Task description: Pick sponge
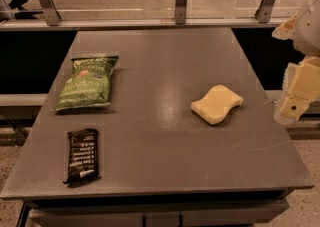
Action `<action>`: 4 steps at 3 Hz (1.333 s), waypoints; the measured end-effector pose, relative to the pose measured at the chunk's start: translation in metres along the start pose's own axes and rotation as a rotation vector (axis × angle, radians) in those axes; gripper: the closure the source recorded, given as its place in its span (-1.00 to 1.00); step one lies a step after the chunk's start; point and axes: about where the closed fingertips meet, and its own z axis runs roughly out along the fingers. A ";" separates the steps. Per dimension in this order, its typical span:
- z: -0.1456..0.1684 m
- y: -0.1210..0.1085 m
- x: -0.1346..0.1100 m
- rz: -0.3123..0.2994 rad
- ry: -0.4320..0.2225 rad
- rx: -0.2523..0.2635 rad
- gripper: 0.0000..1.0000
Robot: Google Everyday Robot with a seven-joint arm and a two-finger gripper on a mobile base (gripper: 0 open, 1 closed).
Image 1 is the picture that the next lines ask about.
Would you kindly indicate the yellow sponge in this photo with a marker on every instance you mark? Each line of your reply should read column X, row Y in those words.
column 216, row 104

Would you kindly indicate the green chips bag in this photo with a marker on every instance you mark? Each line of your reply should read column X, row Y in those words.
column 89, row 82

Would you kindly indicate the middle metal bracket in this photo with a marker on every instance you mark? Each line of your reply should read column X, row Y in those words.
column 180, row 11

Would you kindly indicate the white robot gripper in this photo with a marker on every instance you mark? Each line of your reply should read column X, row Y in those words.
column 308, row 29

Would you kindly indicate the left metal bracket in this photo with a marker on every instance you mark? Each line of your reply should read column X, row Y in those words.
column 50, row 12

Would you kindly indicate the black snack bar wrapper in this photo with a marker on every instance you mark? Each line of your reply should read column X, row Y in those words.
column 83, row 155

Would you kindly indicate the grey table cabinet base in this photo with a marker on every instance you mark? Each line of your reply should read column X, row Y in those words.
column 162, row 210

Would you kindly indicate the metal rail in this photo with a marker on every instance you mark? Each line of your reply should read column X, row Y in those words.
column 127, row 24

